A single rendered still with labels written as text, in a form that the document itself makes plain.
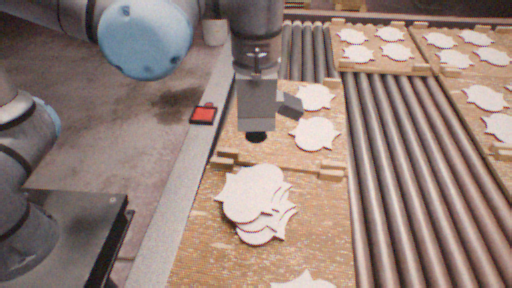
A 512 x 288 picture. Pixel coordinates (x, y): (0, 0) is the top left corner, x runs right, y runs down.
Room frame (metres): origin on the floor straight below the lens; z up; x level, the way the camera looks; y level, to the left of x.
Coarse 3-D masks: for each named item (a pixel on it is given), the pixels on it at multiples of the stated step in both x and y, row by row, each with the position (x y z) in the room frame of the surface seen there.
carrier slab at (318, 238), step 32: (320, 192) 0.43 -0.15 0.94; (192, 224) 0.35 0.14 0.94; (224, 224) 0.35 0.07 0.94; (288, 224) 0.35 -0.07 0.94; (320, 224) 0.35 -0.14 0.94; (192, 256) 0.27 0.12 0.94; (224, 256) 0.27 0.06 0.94; (256, 256) 0.27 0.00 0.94; (288, 256) 0.27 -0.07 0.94; (320, 256) 0.27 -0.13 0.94; (352, 256) 0.27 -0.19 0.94
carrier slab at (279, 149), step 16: (288, 80) 0.92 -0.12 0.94; (336, 96) 0.82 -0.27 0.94; (320, 112) 0.74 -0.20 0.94; (336, 112) 0.74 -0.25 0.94; (224, 128) 0.66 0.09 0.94; (288, 128) 0.66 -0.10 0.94; (336, 128) 0.66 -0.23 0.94; (224, 144) 0.59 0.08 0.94; (240, 144) 0.59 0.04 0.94; (256, 144) 0.59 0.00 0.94; (272, 144) 0.59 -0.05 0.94; (288, 144) 0.60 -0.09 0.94; (336, 144) 0.60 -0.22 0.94; (240, 160) 0.54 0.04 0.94; (256, 160) 0.54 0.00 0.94; (272, 160) 0.54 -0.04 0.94; (288, 160) 0.54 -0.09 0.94; (304, 160) 0.54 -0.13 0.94; (320, 160) 0.54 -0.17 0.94; (336, 160) 0.54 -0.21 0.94
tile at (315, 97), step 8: (304, 88) 0.85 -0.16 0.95; (312, 88) 0.85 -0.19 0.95; (320, 88) 0.85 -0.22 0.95; (304, 96) 0.81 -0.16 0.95; (312, 96) 0.81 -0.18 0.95; (320, 96) 0.81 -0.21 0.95; (328, 96) 0.81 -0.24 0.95; (304, 104) 0.76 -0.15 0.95; (312, 104) 0.76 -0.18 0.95; (320, 104) 0.76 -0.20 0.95; (328, 104) 0.76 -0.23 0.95; (312, 112) 0.74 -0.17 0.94
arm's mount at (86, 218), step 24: (24, 192) 0.42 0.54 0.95; (48, 192) 0.42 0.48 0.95; (72, 192) 0.42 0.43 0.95; (96, 192) 0.42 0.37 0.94; (72, 216) 0.36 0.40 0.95; (96, 216) 0.36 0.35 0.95; (120, 216) 0.37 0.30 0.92; (72, 240) 0.30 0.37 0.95; (96, 240) 0.30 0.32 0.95; (120, 240) 0.34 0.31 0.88; (48, 264) 0.25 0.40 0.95; (72, 264) 0.25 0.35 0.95; (96, 264) 0.26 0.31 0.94
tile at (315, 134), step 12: (300, 120) 0.69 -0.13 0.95; (312, 120) 0.69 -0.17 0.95; (324, 120) 0.69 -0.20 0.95; (300, 132) 0.63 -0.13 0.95; (312, 132) 0.63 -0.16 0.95; (324, 132) 0.63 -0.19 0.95; (336, 132) 0.63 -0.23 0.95; (300, 144) 0.58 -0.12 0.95; (312, 144) 0.58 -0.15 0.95; (324, 144) 0.58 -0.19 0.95
